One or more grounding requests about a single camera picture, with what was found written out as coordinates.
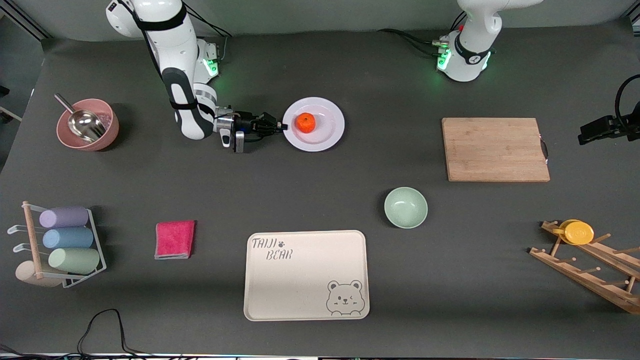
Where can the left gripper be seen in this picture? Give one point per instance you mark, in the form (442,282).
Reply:
(596,128)

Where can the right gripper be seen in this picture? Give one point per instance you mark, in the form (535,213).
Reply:
(246,123)

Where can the orange mandarin fruit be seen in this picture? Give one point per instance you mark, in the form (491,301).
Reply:
(305,123)

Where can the white ribbed ceramic plate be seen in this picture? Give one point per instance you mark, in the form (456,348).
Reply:
(325,112)

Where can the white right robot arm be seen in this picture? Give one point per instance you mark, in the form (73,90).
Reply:
(175,45)

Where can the bamboo cutting board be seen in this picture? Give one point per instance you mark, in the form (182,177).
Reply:
(492,150)

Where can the yellow mug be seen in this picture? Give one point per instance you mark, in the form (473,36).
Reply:
(579,233)

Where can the wooden peg drying rack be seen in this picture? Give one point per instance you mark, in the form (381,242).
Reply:
(575,272)

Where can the pink folded cloth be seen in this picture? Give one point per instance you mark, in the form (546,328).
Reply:
(175,240)

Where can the mint green bowl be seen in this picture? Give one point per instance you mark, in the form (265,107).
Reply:
(406,207)

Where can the beige bear print tray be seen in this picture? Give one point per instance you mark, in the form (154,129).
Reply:
(300,285)

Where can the pink bowl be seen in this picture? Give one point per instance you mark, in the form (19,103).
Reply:
(102,135)

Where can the metal scoop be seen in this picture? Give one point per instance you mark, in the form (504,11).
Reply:
(85,124)

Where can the purple cup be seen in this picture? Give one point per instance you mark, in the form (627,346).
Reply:
(65,217)

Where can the blue cup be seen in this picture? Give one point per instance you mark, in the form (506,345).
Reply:
(69,238)

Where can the pale green cup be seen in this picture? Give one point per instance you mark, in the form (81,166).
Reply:
(75,260)

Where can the beige cup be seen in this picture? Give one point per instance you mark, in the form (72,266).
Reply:
(27,275)

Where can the black frame bar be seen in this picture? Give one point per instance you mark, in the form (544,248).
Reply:
(22,17)

